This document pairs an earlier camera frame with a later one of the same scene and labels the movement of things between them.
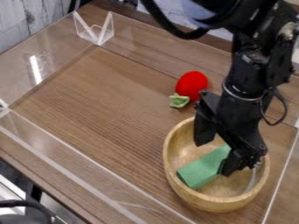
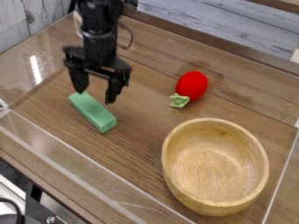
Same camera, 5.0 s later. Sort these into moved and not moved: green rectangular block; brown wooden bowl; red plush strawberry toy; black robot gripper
Moved: black robot gripper; green rectangular block
Not moved: brown wooden bowl; red plush strawberry toy
